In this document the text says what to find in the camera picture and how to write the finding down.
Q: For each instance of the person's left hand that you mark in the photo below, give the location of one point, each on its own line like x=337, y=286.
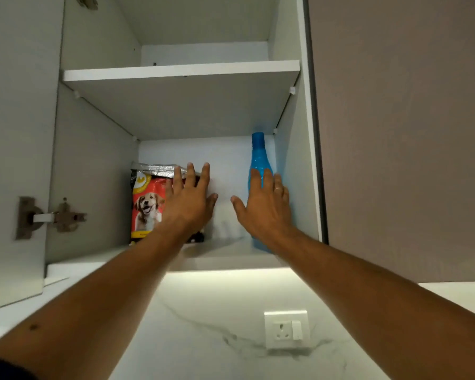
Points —
x=188, y=209

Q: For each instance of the person's right hand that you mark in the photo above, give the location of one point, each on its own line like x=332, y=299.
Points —
x=267, y=213

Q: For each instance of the red puppy food bag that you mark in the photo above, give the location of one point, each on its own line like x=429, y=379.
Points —
x=146, y=205

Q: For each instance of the blue plastic water bottle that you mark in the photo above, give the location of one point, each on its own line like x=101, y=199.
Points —
x=259, y=162

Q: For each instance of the blue bottle cap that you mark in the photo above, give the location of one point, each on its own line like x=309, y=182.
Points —
x=258, y=139

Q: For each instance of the ribbed brown cabinet door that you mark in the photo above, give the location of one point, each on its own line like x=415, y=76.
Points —
x=20, y=134

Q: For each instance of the person's left forearm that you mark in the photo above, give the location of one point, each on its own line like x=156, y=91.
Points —
x=87, y=308

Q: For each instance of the person's right forearm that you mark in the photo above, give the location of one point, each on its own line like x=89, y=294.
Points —
x=388, y=312

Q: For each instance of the white cabinet shelf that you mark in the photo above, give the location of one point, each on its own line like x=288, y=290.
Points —
x=182, y=98

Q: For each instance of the plain brown cabinet door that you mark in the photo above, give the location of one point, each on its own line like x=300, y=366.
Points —
x=403, y=134

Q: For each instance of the metal cabinet hinge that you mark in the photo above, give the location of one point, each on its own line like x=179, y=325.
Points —
x=27, y=217
x=87, y=0

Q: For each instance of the plaid shirt sleeve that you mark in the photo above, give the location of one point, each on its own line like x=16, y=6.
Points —
x=4, y=370

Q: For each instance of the wall cabinet body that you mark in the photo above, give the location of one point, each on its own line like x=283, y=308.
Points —
x=95, y=174

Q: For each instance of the white wall socket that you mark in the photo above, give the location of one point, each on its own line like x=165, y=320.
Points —
x=287, y=329

